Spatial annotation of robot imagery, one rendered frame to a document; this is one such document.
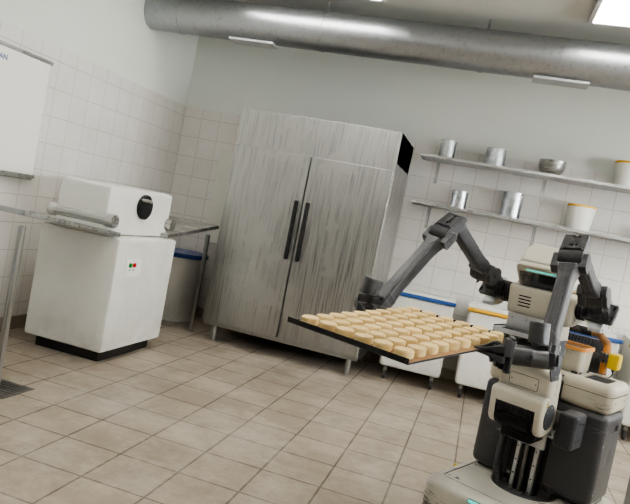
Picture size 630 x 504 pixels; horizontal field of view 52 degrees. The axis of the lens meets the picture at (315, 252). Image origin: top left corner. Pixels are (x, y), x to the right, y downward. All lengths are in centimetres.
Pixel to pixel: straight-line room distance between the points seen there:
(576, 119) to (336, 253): 246
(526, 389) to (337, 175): 301
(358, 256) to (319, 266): 34
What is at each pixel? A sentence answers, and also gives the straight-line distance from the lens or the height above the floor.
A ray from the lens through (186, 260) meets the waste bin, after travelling 616.
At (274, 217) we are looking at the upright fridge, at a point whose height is 117.
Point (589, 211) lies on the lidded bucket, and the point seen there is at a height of 173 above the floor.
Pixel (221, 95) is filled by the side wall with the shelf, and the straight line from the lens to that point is 675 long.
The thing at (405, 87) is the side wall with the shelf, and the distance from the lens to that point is 626.
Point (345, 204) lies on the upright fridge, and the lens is 525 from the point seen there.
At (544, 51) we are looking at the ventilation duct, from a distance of 519.
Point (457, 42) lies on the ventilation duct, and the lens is 522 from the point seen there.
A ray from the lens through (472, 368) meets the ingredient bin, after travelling 546.
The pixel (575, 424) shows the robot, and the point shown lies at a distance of 280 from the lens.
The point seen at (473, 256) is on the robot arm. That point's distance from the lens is 256.
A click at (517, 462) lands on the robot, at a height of 38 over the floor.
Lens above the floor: 127
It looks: 3 degrees down
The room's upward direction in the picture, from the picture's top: 11 degrees clockwise
